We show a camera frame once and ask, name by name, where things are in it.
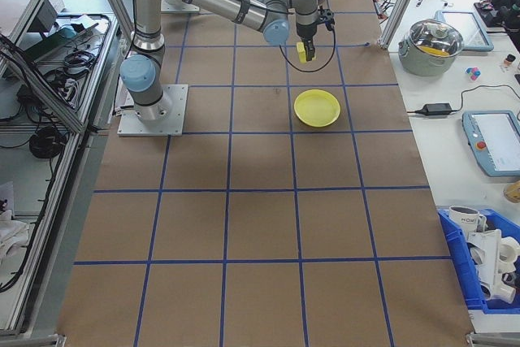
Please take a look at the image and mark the steel pot with glass lid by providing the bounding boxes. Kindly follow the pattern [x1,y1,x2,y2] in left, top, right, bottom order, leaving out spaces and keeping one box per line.
[397,17,466,77]

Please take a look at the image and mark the yellow plastic plate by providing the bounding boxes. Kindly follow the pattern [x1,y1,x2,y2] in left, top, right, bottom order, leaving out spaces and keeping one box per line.
[293,89,342,128]

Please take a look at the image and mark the aluminium table edge bar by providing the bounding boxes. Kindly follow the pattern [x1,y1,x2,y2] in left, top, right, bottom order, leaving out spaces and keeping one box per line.
[464,332,520,347]
[0,332,67,347]

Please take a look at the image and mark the black mat with electronics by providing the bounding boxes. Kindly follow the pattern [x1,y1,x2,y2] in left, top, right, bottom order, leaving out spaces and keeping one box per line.
[473,0,505,34]

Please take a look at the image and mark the white crumpled cloth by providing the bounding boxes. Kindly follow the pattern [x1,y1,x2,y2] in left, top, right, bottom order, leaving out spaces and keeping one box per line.
[0,207,30,259]

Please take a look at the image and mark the white square base plate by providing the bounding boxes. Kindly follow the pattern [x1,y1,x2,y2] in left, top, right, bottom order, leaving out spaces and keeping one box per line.
[159,0,202,14]
[117,84,190,137]

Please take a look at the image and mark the black power adapter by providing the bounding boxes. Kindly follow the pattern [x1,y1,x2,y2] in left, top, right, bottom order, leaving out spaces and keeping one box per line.
[422,102,453,117]

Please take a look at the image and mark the black cable coil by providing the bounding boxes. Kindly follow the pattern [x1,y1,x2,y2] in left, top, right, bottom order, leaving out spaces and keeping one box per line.
[28,124,69,162]

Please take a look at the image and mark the blue plastic bin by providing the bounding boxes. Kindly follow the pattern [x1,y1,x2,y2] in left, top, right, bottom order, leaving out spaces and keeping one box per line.
[437,207,520,317]

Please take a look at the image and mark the white mug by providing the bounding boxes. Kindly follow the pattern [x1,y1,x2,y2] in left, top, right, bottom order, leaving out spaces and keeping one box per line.
[448,205,488,236]

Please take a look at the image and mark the blue robot teach pendant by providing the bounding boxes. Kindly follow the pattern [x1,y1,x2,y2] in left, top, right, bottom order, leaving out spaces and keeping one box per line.
[461,109,520,178]
[435,9,496,53]

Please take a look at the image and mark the white plastic pipe fitting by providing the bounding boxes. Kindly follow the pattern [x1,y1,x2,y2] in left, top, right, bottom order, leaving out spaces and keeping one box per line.
[497,236,520,273]
[466,228,505,285]

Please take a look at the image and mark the V-shaped metal bar frame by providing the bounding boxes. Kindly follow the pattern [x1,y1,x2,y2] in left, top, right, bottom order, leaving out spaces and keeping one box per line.
[0,0,135,336]

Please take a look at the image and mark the tape roll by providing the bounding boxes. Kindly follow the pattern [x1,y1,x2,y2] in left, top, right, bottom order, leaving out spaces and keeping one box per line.
[503,179,520,205]

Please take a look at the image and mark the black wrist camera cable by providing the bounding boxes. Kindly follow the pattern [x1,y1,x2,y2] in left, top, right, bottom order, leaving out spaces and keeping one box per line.
[278,21,338,73]

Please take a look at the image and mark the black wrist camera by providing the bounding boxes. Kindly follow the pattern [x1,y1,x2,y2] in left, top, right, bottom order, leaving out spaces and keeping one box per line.
[318,6,336,33]

